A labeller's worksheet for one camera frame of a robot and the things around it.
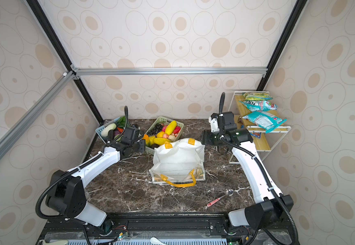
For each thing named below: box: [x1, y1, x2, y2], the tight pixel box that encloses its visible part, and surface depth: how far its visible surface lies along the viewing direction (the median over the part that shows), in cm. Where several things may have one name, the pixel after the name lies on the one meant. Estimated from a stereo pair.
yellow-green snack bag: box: [243, 91, 274, 101], surface depth 79 cm
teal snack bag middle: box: [238, 100, 278, 112], surface depth 76 cm
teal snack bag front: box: [242, 110, 288, 134], surface depth 71 cm
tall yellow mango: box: [164, 120, 177, 136], surface depth 107 cm
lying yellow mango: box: [153, 137, 171, 146], surface depth 99 cm
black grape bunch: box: [146, 123, 163, 136], surface depth 108 cm
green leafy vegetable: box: [116, 115, 126, 129], surface depth 111 cm
